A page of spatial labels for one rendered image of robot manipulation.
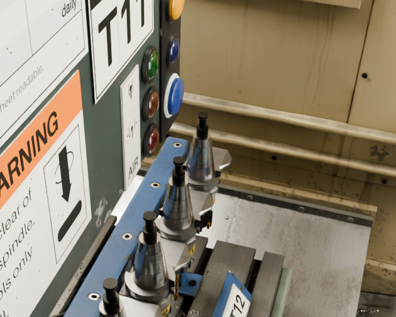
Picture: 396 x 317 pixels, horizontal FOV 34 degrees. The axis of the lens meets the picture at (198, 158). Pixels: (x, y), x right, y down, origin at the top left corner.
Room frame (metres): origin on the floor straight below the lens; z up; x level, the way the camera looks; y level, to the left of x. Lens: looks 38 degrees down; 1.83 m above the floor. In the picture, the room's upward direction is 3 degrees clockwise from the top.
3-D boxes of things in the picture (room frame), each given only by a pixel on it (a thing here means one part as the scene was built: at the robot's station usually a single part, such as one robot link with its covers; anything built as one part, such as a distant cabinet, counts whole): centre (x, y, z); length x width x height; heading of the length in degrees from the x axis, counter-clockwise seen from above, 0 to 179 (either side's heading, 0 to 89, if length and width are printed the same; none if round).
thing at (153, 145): (0.40, 0.04, 1.55); 0.02 x 0.01 x 0.02; 165
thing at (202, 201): (0.71, 0.01, 1.21); 0.07 x 0.05 x 0.01; 75
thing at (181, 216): (0.65, 0.02, 1.26); 0.04 x 0.04 x 0.07
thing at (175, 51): (0.44, 0.02, 1.60); 0.02 x 0.01 x 0.02; 165
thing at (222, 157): (0.81, -0.02, 1.21); 0.07 x 0.05 x 0.01; 75
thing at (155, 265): (0.55, 0.05, 1.26); 0.04 x 0.04 x 0.07
